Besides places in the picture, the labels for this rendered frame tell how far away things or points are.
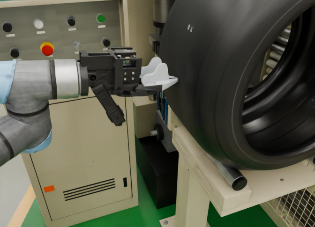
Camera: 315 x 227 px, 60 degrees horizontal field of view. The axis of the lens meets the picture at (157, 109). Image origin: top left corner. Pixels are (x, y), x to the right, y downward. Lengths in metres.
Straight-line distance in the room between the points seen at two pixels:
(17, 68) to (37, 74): 0.03
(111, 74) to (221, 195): 0.46
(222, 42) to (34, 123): 0.38
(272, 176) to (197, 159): 0.25
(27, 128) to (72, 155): 0.90
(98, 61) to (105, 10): 0.69
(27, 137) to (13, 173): 1.73
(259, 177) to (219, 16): 0.59
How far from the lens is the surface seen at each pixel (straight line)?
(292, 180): 0.99
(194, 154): 0.90
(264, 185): 0.94
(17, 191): 2.15
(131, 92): 0.54
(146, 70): 0.60
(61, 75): 0.52
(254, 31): 0.52
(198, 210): 1.49
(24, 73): 0.52
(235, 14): 0.53
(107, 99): 0.56
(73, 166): 1.50
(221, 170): 0.80
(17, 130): 0.56
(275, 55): 1.27
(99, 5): 1.20
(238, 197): 0.82
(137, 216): 1.81
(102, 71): 0.54
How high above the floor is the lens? 1.46
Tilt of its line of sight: 32 degrees down
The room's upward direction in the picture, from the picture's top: straight up
